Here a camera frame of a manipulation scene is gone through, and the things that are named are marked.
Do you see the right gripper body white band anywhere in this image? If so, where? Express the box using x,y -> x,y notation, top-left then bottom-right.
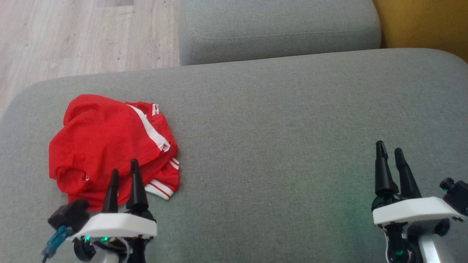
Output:
372,195 -> 465,263

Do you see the small grey sofa seat cushion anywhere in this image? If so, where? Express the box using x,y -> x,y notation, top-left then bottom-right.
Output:
178,0 -> 382,66

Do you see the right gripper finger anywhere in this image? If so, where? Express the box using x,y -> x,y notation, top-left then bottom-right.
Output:
394,148 -> 422,200
375,141 -> 399,197

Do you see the large grey sofa seat cushion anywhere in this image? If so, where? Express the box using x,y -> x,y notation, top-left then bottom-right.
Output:
0,48 -> 468,263

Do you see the red shirt with white stripes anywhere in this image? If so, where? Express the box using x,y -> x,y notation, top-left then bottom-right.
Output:
49,94 -> 180,211

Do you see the yellow sofa with grey cushions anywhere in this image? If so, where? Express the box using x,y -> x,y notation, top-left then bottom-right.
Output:
372,0 -> 468,63

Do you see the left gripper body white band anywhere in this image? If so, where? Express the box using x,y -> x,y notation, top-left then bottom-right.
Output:
71,213 -> 158,263

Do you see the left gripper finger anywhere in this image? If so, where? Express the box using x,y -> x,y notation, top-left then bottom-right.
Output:
127,159 -> 149,216
102,169 -> 120,213

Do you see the black cable with blue connector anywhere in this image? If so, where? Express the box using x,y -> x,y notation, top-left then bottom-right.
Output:
41,225 -> 73,263

